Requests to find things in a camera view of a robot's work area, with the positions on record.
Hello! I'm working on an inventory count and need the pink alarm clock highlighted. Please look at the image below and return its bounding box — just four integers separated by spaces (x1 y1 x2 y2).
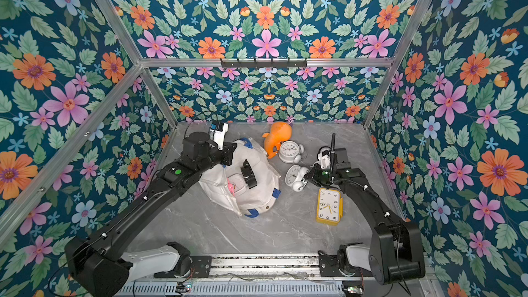
228 173 248 197

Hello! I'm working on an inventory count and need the white canvas tote bag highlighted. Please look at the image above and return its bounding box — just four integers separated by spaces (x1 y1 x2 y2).
199 137 281 218

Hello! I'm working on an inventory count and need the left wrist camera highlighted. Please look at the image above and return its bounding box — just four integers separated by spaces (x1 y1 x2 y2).
209 120 228 150

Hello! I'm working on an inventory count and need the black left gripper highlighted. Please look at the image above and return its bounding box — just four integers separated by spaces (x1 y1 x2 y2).
193 142 239 176

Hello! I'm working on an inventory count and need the white twin-bell alarm clock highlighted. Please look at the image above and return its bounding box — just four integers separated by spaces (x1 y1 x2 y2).
318 150 331 169

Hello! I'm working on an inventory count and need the black purple-face alarm clock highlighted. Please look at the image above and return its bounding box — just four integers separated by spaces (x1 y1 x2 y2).
241 159 258 189

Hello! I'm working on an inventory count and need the orange plush whale toy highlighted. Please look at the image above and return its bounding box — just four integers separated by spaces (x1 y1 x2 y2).
262 122 292 159

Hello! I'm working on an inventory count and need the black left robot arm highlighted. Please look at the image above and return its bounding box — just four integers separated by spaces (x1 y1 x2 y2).
65 132 237 296

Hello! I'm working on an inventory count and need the silver twin-bell alarm clock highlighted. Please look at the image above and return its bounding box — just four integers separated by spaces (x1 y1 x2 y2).
279 140 305 164

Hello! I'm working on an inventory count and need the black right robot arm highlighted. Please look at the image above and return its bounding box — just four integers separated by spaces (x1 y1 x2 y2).
305 147 426 285

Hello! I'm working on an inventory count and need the black yellow square clock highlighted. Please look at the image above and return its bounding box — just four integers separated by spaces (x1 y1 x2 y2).
316 188 342 226

